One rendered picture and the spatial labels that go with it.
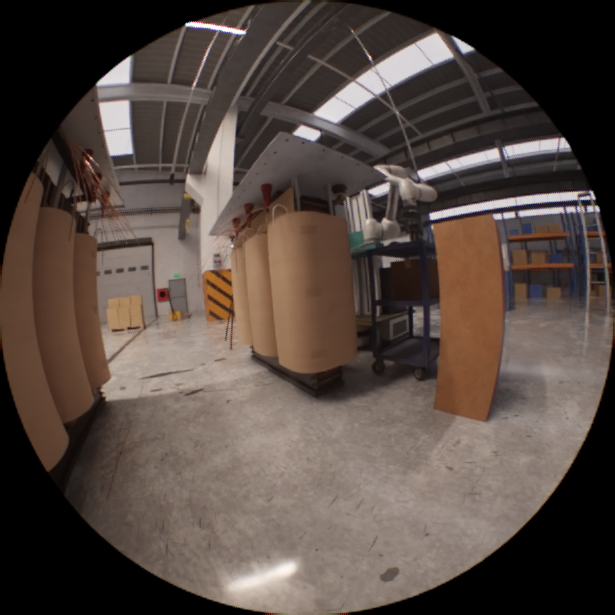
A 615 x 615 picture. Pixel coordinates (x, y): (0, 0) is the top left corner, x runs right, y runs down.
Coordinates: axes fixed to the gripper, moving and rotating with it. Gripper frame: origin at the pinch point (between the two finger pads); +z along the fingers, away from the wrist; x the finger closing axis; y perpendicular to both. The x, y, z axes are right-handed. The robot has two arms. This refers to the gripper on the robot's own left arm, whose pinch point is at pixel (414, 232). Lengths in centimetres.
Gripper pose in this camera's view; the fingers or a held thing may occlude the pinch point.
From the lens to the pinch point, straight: 149.2
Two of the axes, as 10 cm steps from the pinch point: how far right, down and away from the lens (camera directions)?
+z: 0.8, 9.9, 0.8
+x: 9.5, -1.0, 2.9
